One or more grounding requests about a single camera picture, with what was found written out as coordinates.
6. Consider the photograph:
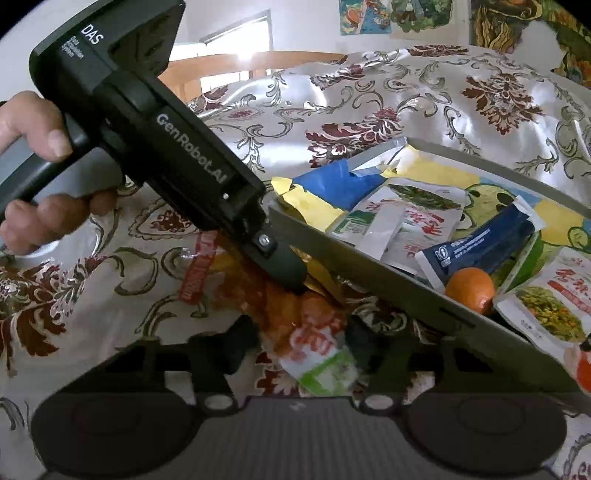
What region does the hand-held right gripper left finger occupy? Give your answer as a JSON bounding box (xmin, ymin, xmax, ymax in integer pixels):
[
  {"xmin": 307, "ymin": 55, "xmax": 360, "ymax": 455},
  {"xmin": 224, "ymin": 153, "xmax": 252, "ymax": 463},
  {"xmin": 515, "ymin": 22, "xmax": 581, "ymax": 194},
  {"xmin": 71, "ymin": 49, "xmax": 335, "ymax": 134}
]
[{"xmin": 131, "ymin": 316, "xmax": 264, "ymax": 414}]

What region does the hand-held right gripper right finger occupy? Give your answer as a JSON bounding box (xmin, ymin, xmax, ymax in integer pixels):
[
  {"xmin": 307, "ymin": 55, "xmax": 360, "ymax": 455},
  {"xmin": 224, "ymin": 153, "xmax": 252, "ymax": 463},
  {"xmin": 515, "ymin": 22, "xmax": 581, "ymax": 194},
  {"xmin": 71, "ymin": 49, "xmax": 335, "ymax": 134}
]
[{"xmin": 344, "ymin": 318, "xmax": 467, "ymax": 411}]

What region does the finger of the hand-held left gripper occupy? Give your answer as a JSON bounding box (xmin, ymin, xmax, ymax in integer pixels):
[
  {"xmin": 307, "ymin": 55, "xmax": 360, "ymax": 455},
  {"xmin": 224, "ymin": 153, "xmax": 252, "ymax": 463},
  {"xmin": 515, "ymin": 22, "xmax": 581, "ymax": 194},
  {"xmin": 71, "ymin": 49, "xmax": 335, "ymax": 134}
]
[{"xmin": 240, "ymin": 217, "xmax": 309, "ymax": 295}]

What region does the clear bag of orange snacks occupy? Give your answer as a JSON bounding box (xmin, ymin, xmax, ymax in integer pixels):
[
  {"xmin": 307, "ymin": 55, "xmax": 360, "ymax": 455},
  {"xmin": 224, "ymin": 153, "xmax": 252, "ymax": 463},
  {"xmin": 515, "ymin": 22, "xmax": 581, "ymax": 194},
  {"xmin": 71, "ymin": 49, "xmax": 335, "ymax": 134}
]
[{"xmin": 178, "ymin": 231, "xmax": 352, "ymax": 335}]

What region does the white red snack packet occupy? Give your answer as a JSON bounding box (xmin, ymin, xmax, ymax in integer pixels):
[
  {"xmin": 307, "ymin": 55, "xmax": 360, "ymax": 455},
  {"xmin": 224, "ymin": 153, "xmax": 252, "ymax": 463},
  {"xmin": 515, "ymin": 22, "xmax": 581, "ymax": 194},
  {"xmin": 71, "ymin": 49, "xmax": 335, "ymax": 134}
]
[
  {"xmin": 492, "ymin": 246, "xmax": 591, "ymax": 357},
  {"xmin": 381, "ymin": 205, "xmax": 465, "ymax": 280},
  {"xmin": 272, "ymin": 314, "xmax": 362, "ymax": 398}
]

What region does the grey shallow box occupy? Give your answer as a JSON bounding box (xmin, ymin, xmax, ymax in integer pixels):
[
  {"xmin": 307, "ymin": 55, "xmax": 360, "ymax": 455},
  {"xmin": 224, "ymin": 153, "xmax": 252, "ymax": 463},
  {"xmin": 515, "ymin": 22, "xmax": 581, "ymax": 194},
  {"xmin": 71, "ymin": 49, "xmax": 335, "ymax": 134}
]
[{"xmin": 265, "ymin": 135, "xmax": 591, "ymax": 393}]

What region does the grey white strip sachet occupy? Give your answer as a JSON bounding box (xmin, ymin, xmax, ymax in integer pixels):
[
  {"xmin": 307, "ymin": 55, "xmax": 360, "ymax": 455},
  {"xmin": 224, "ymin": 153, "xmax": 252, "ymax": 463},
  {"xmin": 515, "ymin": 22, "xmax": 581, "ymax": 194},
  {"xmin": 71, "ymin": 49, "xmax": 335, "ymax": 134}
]
[{"xmin": 355, "ymin": 202, "xmax": 408, "ymax": 260}]

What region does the orange tangerine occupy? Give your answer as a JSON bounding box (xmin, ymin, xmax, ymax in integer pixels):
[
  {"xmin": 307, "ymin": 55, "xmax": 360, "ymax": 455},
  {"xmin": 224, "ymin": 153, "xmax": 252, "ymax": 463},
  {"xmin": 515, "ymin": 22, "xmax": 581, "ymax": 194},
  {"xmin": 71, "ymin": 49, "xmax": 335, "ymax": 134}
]
[{"xmin": 444, "ymin": 267, "xmax": 498, "ymax": 315}]

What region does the white green snack packet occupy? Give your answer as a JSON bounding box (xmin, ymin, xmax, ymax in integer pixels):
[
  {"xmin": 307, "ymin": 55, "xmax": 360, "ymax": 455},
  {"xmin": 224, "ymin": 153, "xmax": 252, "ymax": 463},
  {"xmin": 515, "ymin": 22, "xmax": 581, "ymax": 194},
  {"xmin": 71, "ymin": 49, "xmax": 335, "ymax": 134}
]
[{"xmin": 325, "ymin": 178, "xmax": 469, "ymax": 245}]

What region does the dark blue long packet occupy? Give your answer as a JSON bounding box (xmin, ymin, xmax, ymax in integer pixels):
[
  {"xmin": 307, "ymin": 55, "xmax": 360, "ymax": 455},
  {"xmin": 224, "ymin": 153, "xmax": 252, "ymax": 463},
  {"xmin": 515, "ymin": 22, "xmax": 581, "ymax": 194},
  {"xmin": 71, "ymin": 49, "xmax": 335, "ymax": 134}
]
[{"xmin": 414, "ymin": 196, "xmax": 546, "ymax": 292}]

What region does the green long packet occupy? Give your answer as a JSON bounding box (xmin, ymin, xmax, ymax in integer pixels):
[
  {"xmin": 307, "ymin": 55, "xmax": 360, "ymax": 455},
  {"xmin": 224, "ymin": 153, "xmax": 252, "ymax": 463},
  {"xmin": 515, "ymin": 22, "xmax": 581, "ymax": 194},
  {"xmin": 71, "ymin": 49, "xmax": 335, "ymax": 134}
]
[{"xmin": 501, "ymin": 231, "xmax": 546, "ymax": 296}]

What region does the person's left hand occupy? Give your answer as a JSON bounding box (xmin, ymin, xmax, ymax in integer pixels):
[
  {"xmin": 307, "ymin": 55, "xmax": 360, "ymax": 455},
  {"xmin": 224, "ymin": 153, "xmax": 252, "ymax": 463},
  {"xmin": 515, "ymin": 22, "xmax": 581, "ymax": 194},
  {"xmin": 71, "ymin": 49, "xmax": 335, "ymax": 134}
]
[{"xmin": 0, "ymin": 91, "xmax": 119, "ymax": 256}]

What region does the yellow blue drawing paper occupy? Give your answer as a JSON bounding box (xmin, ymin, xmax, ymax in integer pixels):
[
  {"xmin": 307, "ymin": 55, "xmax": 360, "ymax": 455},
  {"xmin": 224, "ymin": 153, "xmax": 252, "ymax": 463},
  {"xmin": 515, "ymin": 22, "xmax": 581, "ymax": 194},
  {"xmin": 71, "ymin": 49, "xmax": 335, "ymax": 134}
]
[{"xmin": 270, "ymin": 143, "xmax": 591, "ymax": 259}]

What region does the window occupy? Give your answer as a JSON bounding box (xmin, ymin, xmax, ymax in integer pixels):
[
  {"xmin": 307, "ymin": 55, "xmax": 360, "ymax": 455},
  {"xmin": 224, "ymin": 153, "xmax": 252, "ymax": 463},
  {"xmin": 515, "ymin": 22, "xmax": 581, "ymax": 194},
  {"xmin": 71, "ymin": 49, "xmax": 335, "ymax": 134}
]
[{"xmin": 201, "ymin": 9, "xmax": 273, "ymax": 79}]

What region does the floral satin blanket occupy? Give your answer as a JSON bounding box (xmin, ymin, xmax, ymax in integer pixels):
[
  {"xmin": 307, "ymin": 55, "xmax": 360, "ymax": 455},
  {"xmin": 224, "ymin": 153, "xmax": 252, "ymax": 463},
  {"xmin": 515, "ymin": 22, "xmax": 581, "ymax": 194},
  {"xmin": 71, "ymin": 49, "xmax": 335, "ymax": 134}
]
[{"xmin": 0, "ymin": 44, "xmax": 591, "ymax": 480}]

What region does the swirly colourful painting poster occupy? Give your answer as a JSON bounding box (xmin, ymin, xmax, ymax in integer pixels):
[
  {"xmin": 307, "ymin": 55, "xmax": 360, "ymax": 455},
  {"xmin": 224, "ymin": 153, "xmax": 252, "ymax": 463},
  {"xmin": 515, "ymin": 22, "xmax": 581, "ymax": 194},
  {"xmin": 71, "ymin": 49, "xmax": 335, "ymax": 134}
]
[{"xmin": 471, "ymin": 0, "xmax": 591, "ymax": 88}]

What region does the wooden bed rail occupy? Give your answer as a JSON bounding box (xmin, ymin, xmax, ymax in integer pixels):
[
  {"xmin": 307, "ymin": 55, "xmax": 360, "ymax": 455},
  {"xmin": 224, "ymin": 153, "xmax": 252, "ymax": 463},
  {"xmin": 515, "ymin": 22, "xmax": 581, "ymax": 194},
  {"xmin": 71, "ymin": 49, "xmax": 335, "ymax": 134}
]
[{"xmin": 159, "ymin": 51, "xmax": 347, "ymax": 112}]

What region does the orange-haired girl wall poster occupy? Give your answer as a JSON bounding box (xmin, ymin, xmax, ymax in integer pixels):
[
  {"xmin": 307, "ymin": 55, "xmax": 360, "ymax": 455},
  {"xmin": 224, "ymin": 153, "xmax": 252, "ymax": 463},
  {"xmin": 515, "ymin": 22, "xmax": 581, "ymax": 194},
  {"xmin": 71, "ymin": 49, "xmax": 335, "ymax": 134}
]
[{"xmin": 339, "ymin": 0, "xmax": 393, "ymax": 35}]

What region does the blond cartoon figure wall poster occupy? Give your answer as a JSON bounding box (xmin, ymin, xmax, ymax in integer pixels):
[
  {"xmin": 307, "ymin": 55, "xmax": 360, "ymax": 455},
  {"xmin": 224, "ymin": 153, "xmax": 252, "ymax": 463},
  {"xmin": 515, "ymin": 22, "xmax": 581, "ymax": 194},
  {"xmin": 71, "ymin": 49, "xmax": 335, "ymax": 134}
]
[{"xmin": 390, "ymin": 0, "xmax": 455, "ymax": 34}]

